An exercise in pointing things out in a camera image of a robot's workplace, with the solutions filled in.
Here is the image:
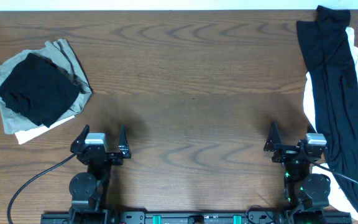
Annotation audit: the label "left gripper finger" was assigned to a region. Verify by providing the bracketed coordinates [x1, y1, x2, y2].
[119, 125, 129, 153]
[73, 124, 90, 146]

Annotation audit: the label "black leggings with red waistband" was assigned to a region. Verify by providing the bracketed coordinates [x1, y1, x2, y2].
[296, 6, 358, 213]

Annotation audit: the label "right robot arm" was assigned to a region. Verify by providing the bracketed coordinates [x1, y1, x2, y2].
[264, 122, 331, 223]

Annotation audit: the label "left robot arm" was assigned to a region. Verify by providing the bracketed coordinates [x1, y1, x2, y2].
[68, 125, 131, 224]

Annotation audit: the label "folded white garment under pile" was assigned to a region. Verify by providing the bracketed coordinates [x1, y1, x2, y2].
[0, 104, 75, 145]

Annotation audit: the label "folded black garment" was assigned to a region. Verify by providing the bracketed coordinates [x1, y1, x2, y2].
[0, 53, 80, 127]

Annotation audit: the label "white garment on right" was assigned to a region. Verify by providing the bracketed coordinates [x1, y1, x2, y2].
[303, 27, 358, 221]

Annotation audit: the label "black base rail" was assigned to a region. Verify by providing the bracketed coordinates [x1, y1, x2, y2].
[40, 209, 352, 224]

